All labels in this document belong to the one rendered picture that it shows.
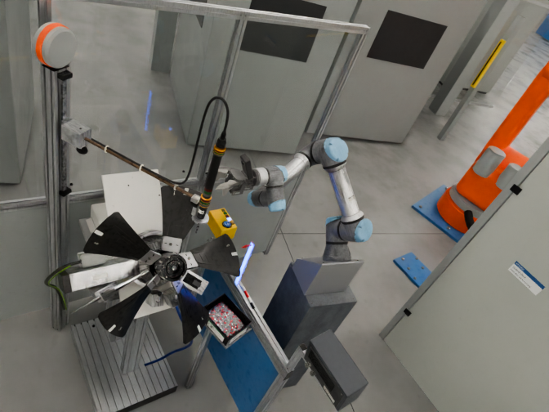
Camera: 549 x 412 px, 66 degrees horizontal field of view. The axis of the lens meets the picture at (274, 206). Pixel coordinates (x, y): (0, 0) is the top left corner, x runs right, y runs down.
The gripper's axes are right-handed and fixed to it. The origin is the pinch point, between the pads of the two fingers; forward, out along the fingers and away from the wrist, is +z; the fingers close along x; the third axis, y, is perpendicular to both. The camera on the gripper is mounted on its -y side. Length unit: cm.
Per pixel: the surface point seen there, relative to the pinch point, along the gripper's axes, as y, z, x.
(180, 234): 35.8, 4.7, 5.8
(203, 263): 47.5, -4.7, -4.4
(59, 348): 166, 46, 42
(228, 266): 51, -17, -8
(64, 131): 10, 41, 50
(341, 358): 41, -34, -70
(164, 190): 26.6, 6.0, 24.5
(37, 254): 107, 51, 70
